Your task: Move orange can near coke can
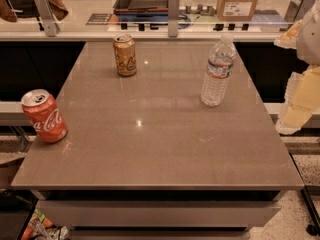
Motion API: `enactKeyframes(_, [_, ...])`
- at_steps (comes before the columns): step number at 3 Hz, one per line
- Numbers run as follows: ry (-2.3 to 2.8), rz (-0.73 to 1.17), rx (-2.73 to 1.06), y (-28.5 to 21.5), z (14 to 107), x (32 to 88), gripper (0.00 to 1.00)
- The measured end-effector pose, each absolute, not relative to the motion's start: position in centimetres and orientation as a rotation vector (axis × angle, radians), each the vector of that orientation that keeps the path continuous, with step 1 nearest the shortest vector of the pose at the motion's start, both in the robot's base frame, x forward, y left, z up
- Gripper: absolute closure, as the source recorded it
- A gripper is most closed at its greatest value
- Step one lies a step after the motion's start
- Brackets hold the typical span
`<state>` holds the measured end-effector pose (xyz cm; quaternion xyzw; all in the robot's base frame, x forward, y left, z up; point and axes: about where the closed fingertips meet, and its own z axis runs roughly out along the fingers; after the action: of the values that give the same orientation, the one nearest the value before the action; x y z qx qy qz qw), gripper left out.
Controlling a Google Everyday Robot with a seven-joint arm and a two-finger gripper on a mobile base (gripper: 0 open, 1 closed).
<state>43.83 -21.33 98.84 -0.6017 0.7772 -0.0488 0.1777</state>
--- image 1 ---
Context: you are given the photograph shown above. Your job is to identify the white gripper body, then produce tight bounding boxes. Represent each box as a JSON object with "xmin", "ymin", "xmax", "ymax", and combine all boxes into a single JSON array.
[{"xmin": 285, "ymin": 65, "xmax": 320, "ymax": 117}]

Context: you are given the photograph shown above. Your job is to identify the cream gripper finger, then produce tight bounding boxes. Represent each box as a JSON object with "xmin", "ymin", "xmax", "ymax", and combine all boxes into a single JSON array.
[
  {"xmin": 276, "ymin": 102, "xmax": 314, "ymax": 135},
  {"xmin": 274, "ymin": 20, "xmax": 302, "ymax": 49}
]

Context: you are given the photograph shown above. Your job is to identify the orange soda can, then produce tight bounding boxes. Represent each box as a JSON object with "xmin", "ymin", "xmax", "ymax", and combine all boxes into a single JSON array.
[{"xmin": 113, "ymin": 34, "xmax": 137, "ymax": 77}]

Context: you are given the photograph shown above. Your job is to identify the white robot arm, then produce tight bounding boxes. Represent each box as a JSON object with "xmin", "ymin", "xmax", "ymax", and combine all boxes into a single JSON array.
[{"xmin": 274, "ymin": 0, "xmax": 320, "ymax": 135}]

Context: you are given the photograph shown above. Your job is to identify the red coke can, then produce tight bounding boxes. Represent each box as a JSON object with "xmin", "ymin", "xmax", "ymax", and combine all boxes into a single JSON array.
[{"xmin": 21, "ymin": 89, "xmax": 68, "ymax": 143}]

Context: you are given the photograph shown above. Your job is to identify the cardboard box with label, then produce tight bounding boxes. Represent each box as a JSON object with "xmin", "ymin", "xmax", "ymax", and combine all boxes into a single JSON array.
[{"xmin": 216, "ymin": 0, "xmax": 258, "ymax": 21}]

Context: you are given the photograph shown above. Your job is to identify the clear plastic water bottle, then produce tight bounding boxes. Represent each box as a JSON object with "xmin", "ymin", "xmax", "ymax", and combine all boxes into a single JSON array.
[{"xmin": 201, "ymin": 33, "xmax": 237, "ymax": 107}]

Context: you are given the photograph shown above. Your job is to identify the grey metal tray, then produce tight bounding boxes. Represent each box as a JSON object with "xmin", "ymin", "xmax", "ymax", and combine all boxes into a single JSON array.
[{"xmin": 112, "ymin": 0, "xmax": 176, "ymax": 14}]

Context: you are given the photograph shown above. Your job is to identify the grey drawer cabinet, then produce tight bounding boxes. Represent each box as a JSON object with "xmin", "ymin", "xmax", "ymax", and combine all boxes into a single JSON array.
[{"xmin": 37, "ymin": 200, "xmax": 280, "ymax": 240}]

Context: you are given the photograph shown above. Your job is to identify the brown jacket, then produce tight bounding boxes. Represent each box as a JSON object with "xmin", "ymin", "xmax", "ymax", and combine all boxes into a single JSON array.
[{"xmin": 0, "ymin": 0, "xmax": 68, "ymax": 22}]

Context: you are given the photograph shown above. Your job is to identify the snack packets on floor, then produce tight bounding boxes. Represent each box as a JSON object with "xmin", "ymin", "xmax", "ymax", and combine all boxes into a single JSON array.
[{"xmin": 21, "ymin": 209, "xmax": 70, "ymax": 240}]

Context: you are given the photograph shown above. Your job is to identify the right metal railing post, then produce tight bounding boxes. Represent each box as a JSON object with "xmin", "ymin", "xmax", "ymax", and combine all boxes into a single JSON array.
[{"xmin": 284, "ymin": 0, "xmax": 316, "ymax": 24}]

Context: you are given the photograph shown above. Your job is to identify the metal railing post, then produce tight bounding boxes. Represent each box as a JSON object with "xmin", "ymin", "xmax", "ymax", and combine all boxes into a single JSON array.
[
  {"xmin": 168, "ymin": 0, "xmax": 180, "ymax": 37},
  {"xmin": 34, "ymin": 0, "xmax": 60, "ymax": 37},
  {"xmin": 284, "ymin": 0, "xmax": 316, "ymax": 24}
]

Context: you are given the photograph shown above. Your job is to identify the middle metal railing post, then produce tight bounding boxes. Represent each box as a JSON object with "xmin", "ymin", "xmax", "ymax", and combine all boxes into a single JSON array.
[{"xmin": 168, "ymin": 0, "xmax": 180, "ymax": 37}]

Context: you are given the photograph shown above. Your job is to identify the left metal railing post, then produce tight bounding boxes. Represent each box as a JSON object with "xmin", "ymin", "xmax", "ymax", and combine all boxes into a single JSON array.
[{"xmin": 34, "ymin": 0, "xmax": 60, "ymax": 37}]

